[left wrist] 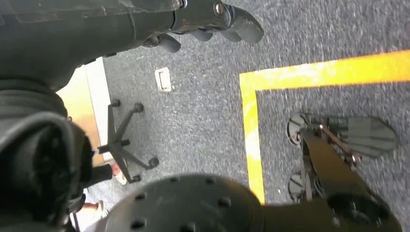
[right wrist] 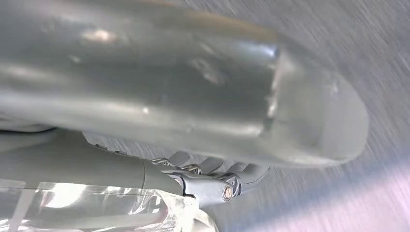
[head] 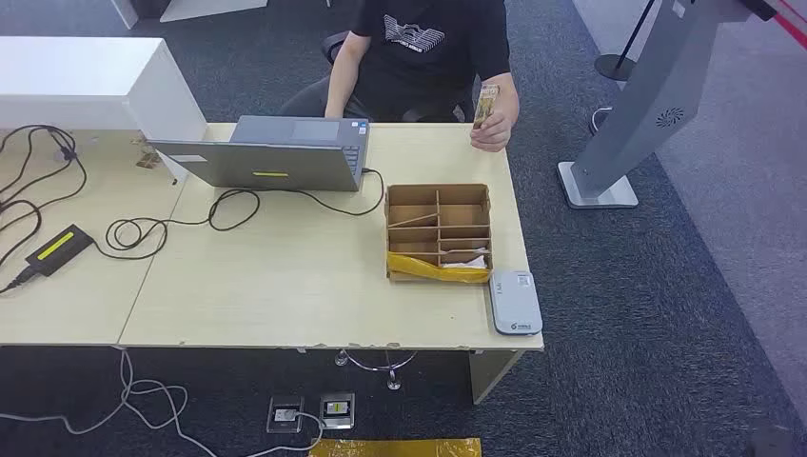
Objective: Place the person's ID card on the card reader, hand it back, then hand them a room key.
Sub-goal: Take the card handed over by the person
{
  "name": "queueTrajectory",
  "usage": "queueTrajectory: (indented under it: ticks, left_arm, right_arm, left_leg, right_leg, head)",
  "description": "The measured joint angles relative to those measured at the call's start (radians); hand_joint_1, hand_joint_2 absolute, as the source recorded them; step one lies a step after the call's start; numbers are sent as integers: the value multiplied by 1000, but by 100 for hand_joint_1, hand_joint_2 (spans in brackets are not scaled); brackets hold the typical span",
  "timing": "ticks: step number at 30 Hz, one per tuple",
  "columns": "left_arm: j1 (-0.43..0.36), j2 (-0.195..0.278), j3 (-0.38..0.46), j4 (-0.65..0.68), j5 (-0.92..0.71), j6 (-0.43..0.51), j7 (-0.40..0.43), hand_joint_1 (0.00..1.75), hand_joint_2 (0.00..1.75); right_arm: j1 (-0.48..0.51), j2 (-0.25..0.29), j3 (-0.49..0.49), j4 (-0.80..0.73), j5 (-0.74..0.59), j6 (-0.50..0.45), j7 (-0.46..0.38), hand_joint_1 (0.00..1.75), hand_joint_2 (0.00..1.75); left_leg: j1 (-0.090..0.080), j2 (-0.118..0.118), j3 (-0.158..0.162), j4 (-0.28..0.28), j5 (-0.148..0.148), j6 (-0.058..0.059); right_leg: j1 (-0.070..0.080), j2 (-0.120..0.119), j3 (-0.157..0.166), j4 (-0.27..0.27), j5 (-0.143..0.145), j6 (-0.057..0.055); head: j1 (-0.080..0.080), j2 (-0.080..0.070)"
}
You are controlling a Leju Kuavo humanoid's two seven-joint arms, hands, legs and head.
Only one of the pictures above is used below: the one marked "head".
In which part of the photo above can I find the person's left hand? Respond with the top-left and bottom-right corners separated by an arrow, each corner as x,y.
469,94 -> 521,154

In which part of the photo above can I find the person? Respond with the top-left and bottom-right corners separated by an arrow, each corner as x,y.
277,0 -> 522,154

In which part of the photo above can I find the cardboard divider box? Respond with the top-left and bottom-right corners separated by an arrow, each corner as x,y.
384,183 -> 494,284

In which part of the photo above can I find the black stanchion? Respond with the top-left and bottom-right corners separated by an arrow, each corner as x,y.
594,0 -> 657,82

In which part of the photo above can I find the grey kiosk stand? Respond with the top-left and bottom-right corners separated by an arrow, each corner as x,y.
558,0 -> 779,210

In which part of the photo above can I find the grey laptop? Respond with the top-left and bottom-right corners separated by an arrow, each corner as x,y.
148,115 -> 371,193

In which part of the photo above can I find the beige desk leg panel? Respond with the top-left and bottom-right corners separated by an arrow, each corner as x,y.
467,349 -> 524,407

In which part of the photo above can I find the white furniture base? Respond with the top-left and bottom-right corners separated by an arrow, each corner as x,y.
109,0 -> 269,30

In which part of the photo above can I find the steel floor socket yellow label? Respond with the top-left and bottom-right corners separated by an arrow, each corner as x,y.
319,391 -> 356,431

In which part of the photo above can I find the yellow plastic sheet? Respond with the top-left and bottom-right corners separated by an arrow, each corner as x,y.
307,437 -> 483,457

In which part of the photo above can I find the steel floor socket white plug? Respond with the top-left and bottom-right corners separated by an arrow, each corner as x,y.
266,395 -> 305,435

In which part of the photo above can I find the white cabinet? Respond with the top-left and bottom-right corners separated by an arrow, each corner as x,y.
0,36 -> 209,184

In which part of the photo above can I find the black power adapter yellow label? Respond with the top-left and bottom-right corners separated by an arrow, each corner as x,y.
25,224 -> 96,277

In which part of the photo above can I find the chrome wire stand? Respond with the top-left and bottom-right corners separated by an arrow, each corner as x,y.
334,348 -> 420,391

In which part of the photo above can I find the black laptop power cable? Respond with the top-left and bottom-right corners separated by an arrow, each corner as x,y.
94,168 -> 385,261

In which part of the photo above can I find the black mains cable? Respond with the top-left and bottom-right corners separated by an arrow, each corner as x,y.
0,125 -> 89,296

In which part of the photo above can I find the white floor cable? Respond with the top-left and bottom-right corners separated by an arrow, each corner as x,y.
0,348 -> 325,457

